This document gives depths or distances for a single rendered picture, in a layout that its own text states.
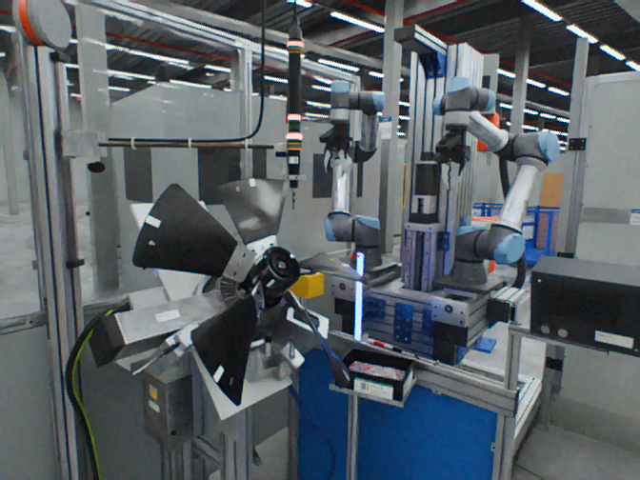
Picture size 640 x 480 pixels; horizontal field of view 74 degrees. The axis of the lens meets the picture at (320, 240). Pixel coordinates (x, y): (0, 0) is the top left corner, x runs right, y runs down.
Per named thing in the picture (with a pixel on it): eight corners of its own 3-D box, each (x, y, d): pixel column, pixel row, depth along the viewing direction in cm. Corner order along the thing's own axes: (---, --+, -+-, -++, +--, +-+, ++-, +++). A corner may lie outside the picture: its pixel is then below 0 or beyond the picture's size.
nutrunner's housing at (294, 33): (286, 188, 119) (287, 13, 112) (288, 188, 123) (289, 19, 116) (299, 188, 118) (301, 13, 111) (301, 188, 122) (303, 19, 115)
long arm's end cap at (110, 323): (99, 334, 102) (114, 313, 95) (110, 363, 100) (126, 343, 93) (86, 338, 100) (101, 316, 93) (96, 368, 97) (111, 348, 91)
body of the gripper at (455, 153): (470, 163, 144) (472, 127, 142) (460, 162, 138) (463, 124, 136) (449, 163, 149) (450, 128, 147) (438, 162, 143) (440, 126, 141)
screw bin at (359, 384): (332, 388, 131) (332, 367, 130) (350, 366, 146) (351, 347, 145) (402, 405, 122) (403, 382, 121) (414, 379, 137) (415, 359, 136)
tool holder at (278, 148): (272, 179, 117) (272, 143, 116) (277, 178, 124) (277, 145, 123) (304, 179, 116) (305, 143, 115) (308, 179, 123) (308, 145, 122)
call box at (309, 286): (279, 294, 175) (279, 270, 173) (295, 290, 182) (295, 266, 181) (308, 303, 165) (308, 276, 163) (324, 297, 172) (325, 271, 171)
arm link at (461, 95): (478, 77, 138) (461, 73, 133) (475, 112, 139) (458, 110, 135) (459, 82, 144) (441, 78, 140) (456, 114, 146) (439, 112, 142)
